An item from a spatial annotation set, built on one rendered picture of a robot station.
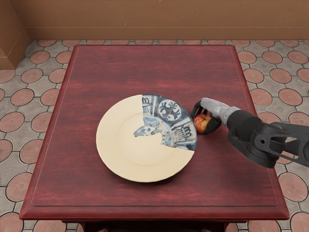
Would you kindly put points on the cream plate with blue pattern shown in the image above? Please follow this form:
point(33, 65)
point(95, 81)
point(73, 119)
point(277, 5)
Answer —
point(144, 140)

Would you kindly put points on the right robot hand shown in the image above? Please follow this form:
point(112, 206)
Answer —
point(215, 106)

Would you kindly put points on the red yellow apple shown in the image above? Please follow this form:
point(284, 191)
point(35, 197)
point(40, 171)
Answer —
point(200, 122)

